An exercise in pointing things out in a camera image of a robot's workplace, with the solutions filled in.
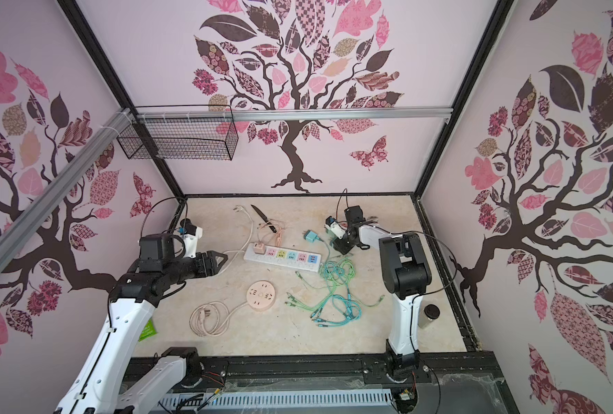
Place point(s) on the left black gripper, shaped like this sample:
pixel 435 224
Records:
pixel 204 259

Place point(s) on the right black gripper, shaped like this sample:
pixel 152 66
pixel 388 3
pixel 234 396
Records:
pixel 343 241

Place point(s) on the teal charger plug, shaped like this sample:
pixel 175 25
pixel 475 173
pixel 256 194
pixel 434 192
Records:
pixel 311 236

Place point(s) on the pink charger plug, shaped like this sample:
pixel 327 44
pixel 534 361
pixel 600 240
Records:
pixel 259 248

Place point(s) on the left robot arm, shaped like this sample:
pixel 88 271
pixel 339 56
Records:
pixel 165 262

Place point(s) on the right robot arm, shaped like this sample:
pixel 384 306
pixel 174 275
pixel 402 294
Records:
pixel 405 275

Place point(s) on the round pink power strip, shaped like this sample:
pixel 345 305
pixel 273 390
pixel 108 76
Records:
pixel 261 296

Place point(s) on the white multicolour power strip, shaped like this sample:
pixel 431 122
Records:
pixel 284 257

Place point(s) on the black cap spice bottle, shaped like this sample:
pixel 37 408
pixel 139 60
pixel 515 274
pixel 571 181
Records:
pixel 186 227

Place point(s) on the black knife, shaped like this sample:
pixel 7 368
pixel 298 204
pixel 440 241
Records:
pixel 266 221

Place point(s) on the green packet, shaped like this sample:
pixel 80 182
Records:
pixel 148 331

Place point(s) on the black lid jar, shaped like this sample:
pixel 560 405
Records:
pixel 428 314

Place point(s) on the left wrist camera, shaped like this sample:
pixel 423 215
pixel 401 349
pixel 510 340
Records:
pixel 190 238

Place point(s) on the wire mesh basket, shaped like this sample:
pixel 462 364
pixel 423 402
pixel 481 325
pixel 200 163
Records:
pixel 181 132

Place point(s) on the white vented cable duct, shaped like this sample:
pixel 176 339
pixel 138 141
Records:
pixel 311 401

